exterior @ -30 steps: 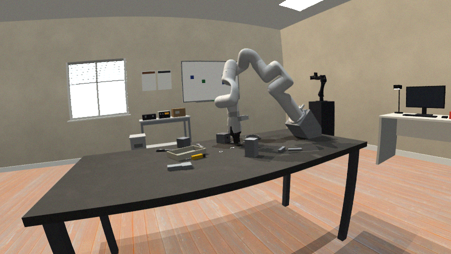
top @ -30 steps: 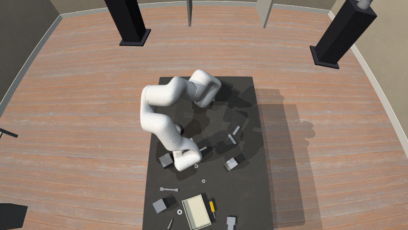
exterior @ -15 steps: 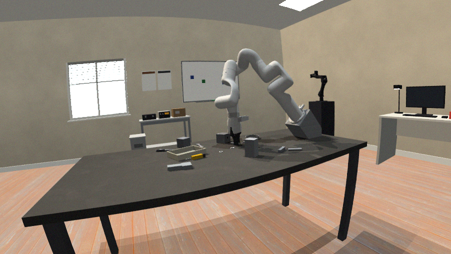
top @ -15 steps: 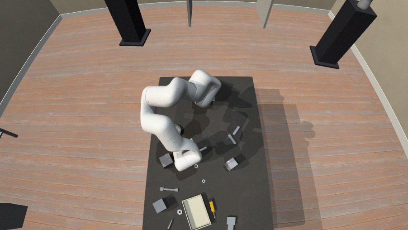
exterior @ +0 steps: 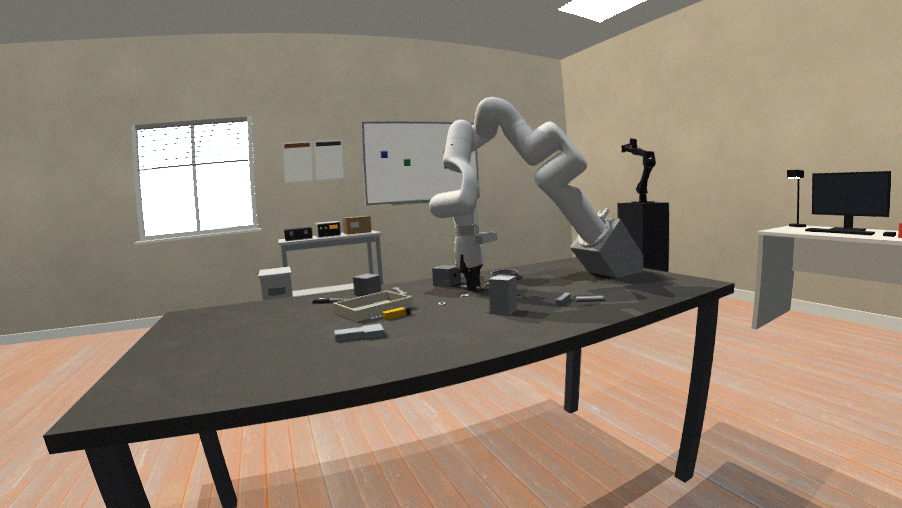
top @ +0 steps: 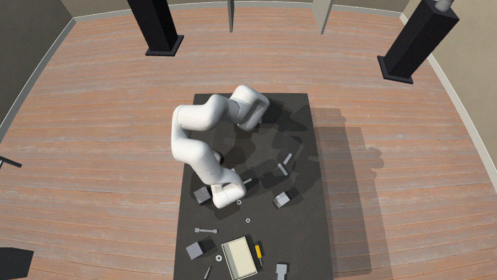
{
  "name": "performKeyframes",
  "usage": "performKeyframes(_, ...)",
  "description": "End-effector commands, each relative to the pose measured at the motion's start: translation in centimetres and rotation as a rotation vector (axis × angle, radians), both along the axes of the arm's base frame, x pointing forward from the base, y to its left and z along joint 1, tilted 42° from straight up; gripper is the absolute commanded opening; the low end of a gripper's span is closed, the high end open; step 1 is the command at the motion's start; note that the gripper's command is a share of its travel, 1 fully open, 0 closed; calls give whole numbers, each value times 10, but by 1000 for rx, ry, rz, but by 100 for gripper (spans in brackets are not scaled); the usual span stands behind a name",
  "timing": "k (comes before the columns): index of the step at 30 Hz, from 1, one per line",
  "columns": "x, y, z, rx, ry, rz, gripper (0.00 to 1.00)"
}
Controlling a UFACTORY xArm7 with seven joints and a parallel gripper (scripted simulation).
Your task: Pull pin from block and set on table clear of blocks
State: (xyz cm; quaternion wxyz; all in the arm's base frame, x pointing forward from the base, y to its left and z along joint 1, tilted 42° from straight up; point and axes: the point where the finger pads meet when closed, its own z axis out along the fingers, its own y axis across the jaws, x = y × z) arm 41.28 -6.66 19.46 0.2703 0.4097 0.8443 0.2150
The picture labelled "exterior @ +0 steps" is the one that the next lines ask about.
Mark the cream open-top tray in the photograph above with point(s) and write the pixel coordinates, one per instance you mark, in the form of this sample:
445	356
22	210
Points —
368	305

